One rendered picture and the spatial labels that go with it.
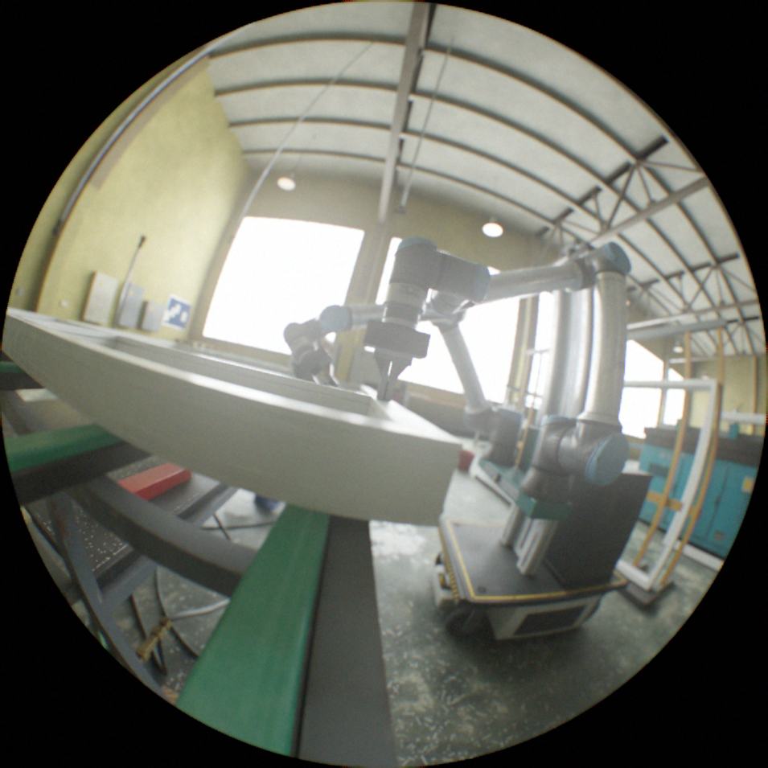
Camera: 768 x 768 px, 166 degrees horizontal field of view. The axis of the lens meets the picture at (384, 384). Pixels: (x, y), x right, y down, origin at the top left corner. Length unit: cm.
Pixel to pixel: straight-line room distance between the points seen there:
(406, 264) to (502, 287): 32
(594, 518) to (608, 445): 48
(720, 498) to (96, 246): 1065
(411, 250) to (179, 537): 57
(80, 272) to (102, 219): 126
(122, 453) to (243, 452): 16
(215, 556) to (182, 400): 12
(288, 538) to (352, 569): 4
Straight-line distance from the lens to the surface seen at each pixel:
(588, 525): 119
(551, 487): 91
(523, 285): 82
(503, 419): 131
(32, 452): 26
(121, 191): 783
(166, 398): 23
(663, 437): 386
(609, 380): 81
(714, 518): 368
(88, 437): 28
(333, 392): 59
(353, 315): 89
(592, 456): 75
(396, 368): 53
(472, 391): 135
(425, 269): 57
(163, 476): 74
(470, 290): 59
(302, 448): 18
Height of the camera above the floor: 96
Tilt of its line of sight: 1 degrees up
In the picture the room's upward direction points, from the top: 13 degrees clockwise
